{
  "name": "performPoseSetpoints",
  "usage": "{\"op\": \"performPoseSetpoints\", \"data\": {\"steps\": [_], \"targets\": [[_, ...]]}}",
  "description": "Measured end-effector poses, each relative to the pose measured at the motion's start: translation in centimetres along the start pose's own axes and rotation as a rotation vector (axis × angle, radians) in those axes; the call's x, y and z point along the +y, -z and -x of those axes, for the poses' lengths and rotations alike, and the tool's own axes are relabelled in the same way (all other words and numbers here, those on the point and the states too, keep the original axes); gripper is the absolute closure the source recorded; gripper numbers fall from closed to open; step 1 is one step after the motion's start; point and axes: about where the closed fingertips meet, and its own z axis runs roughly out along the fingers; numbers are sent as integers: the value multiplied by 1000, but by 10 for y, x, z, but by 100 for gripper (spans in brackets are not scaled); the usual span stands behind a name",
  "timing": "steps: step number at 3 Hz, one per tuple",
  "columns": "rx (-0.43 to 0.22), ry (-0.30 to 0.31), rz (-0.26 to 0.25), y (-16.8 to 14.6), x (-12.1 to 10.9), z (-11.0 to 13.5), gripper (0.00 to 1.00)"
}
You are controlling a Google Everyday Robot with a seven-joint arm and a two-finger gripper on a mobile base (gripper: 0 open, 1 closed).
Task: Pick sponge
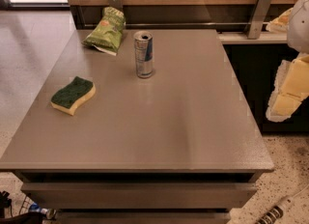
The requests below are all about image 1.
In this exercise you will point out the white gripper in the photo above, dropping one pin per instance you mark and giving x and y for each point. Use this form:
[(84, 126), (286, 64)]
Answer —
[(299, 25)]

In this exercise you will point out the green and yellow sponge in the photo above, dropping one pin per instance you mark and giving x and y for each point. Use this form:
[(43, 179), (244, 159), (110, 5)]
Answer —
[(69, 98)]

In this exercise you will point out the grey drawer cabinet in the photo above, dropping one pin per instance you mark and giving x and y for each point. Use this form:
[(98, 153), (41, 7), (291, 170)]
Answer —
[(180, 147)]

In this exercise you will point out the silver energy drink can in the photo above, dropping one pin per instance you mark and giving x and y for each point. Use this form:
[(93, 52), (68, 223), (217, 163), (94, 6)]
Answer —
[(143, 49)]

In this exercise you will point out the white power strip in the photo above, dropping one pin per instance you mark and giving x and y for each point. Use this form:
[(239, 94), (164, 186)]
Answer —
[(277, 211)]

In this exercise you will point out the green chip bag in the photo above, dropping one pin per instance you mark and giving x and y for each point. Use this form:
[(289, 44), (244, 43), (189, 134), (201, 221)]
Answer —
[(107, 36)]

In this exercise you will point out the black object with bottle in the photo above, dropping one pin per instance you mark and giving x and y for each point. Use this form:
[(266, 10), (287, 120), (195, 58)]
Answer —
[(29, 212)]

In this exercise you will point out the right metal bracket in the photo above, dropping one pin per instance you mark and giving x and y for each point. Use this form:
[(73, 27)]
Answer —
[(255, 24)]

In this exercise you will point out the metal bracket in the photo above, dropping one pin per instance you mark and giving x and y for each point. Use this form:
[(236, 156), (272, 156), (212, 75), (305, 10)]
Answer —
[(255, 24), (117, 4)]

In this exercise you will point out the metal rail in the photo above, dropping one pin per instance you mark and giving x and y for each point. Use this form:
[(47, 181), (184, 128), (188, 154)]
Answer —
[(198, 25)]

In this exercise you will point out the left metal bracket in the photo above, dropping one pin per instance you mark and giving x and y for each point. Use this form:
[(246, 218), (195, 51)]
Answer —
[(117, 4)]

